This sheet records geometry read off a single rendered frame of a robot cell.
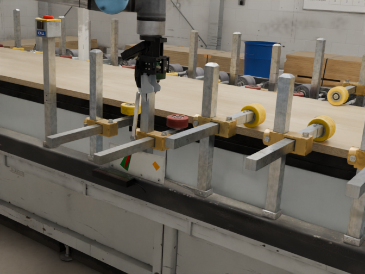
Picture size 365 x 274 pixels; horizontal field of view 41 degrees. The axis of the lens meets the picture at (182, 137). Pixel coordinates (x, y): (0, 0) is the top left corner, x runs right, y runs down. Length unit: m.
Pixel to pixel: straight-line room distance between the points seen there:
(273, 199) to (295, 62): 6.13
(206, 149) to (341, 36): 7.25
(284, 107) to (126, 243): 1.17
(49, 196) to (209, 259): 0.97
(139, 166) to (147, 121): 0.17
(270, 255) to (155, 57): 0.72
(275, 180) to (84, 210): 1.21
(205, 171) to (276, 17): 7.53
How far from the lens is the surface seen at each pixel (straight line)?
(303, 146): 1.41
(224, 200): 1.62
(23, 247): 2.81
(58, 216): 2.61
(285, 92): 1.41
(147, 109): 1.69
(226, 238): 1.67
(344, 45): 8.72
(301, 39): 8.89
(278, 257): 1.61
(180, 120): 1.76
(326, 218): 1.71
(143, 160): 1.74
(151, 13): 1.52
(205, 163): 1.59
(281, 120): 1.43
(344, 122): 1.98
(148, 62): 1.56
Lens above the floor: 1.34
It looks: 16 degrees down
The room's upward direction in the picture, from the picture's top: 3 degrees clockwise
